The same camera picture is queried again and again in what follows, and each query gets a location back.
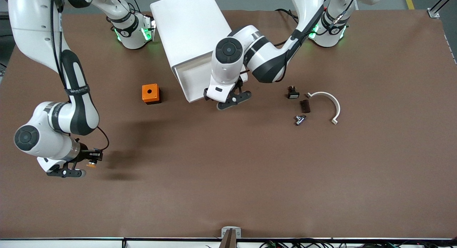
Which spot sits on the silver metal key switch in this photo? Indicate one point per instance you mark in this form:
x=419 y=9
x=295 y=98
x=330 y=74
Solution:
x=300 y=120

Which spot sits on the brown terminal block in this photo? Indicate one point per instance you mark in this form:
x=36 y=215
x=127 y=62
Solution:
x=305 y=106

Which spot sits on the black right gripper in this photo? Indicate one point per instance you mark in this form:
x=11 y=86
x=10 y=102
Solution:
x=85 y=154

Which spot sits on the white curved plastic clamp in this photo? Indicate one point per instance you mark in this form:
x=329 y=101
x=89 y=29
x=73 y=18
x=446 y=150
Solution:
x=336 y=105

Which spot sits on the grey metal mount bracket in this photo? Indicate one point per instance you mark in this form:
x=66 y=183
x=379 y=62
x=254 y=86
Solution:
x=225 y=232

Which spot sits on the orange push button switch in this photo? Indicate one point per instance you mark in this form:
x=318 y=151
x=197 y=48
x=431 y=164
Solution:
x=92 y=164

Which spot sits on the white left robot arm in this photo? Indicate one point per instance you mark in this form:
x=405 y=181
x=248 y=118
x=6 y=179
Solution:
x=264 y=58

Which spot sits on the brown tapered post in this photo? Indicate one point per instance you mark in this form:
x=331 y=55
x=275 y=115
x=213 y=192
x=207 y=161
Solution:
x=228 y=241

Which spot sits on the black switch white face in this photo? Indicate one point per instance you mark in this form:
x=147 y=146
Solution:
x=293 y=94

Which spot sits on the orange button enclosure box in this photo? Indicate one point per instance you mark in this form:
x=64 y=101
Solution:
x=150 y=92

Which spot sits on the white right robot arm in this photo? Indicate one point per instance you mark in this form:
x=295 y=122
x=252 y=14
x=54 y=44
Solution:
x=32 y=26

